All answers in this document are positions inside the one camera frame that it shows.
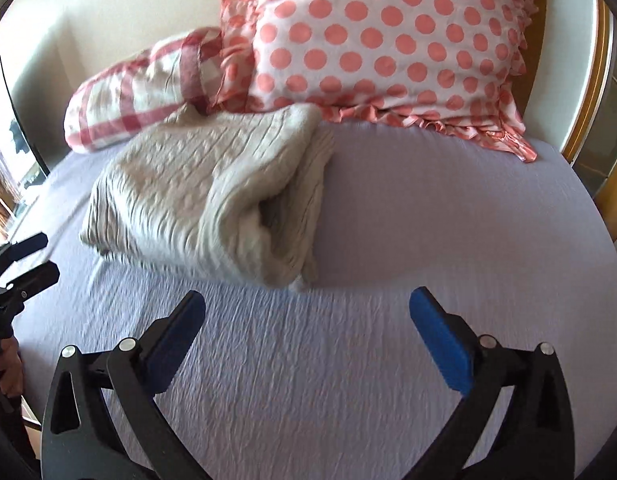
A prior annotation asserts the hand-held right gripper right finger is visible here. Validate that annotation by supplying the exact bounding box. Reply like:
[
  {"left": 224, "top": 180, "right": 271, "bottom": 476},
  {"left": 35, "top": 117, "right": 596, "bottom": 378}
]
[{"left": 408, "top": 287, "right": 575, "bottom": 480}]

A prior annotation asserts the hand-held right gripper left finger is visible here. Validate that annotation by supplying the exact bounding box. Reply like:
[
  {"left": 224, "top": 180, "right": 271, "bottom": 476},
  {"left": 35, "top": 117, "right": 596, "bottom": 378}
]
[{"left": 40, "top": 290, "right": 212, "bottom": 480}]

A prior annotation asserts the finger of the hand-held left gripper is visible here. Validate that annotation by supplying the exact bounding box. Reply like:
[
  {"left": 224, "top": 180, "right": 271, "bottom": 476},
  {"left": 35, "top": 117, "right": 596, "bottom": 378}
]
[
  {"left": 0, "top": 261, "right": 61, "bottom": 311},
  {"left": 0, "top": 232, "right": 49, "bottom": 277}
]

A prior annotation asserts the beige knitted blanket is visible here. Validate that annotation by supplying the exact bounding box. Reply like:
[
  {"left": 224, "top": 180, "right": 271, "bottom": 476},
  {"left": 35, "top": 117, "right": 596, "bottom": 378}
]
[{"left": 79, "top": 103, "right": 336, "bottom": 293}]

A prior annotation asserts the person's left hand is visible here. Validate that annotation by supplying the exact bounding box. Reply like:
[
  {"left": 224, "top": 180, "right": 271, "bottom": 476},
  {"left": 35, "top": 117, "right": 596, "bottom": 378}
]
[{"left": 0, "top": 334, "right": 25, "bottom": 397}]

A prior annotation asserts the lilac bed sheet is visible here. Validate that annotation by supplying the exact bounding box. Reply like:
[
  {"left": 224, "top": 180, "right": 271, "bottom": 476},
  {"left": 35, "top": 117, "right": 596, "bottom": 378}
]
[{"left": 8, "top": 117, "right": 617, "bottom": 480}]

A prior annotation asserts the red checked pillow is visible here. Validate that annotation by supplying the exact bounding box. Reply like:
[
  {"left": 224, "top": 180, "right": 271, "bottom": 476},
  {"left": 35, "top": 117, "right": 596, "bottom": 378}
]
[{"left": 63, "top": 26, "right": 226, "bottom": 154}]

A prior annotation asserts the white gold-trimmed headboard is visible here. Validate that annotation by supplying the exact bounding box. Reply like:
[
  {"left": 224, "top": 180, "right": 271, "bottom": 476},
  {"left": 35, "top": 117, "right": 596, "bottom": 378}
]
[{"left": 523, "top": 0, "right": 616, "bottom": 165}]

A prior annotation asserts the pink polka dot pillow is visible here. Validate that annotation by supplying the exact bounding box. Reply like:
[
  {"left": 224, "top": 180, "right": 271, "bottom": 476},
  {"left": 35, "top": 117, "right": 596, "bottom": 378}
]
[{"left": 208, "top": 0, "right": 547, "bottom": 164}]

